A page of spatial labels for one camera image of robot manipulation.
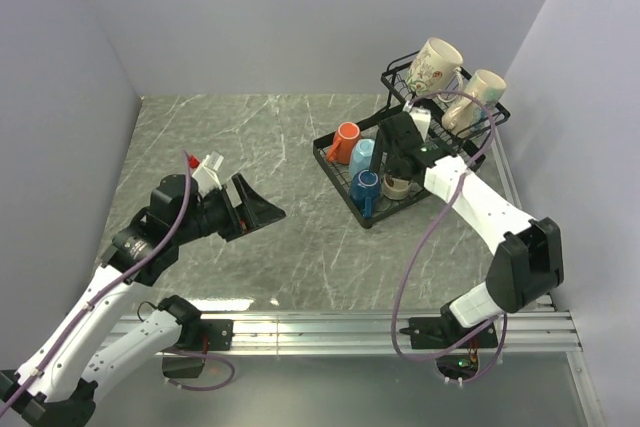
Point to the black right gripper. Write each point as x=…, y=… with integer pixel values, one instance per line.
x=379, y=149

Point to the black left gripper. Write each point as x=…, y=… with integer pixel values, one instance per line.
x=252, y=213

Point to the stainless steel cup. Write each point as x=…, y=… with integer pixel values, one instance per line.
x=395, y=189

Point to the light blue mug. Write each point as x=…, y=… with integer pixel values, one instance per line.
x=361, y=156

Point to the dark blue handled mug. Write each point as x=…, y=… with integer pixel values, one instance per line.
x=365, y=190

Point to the orange mug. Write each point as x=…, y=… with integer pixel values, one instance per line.
x=345, y=139

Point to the green inside floral mug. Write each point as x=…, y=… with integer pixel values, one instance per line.
x=433, y=68

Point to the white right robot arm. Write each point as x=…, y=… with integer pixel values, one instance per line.
x=527, y=253

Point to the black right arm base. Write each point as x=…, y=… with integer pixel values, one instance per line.
x=436, y=333

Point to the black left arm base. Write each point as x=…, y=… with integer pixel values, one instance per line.
x=210, y=335

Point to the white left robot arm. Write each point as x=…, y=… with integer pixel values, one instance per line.
x=61, y=383

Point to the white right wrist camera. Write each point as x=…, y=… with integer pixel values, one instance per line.
x=421, y=118

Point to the black wire dish rack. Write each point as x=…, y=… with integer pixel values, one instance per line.
x=440, y=142

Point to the aluminium mounting rail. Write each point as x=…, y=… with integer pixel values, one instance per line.
x=344, y=333

